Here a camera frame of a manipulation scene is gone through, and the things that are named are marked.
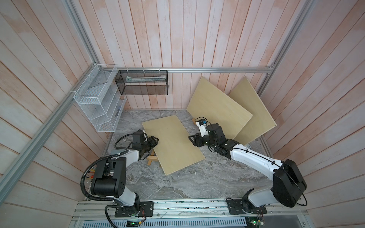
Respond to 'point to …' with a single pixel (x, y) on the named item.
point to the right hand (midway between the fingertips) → (192, 135)
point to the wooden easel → (152, 157)
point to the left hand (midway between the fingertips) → (156, 142)
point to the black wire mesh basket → (143, 82)
